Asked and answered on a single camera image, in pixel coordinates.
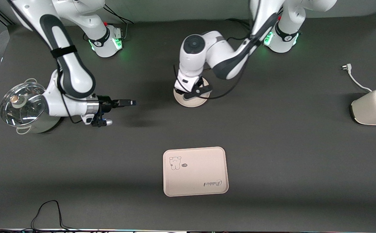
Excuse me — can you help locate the cream white toaster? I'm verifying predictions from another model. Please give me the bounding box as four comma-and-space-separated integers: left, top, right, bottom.
350, 88, 376, 126

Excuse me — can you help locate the beige rabbit print tray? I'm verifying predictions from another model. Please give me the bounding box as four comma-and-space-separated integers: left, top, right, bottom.
163, 147, 229, 197

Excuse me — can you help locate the white toaster power cable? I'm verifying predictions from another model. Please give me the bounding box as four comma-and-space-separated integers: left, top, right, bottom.
341, 64, 373, 93

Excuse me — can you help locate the glass pot lid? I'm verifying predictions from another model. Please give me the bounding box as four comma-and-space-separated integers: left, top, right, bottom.
0, 82, 48, 127

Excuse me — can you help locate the pale green electric pot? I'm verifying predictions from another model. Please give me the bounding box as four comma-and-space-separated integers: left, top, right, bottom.
4, 78, 62, 135

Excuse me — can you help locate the black arm base cable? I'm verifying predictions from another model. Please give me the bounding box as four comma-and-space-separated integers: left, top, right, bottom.
104, 4, 134, 41
225, 18, 257, 41

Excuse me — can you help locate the round beige plate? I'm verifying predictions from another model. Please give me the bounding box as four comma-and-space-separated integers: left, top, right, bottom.
174, 87, 210, 108

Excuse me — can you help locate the black floor cable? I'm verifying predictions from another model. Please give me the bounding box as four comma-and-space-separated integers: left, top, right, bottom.
30, 200, 78, 232

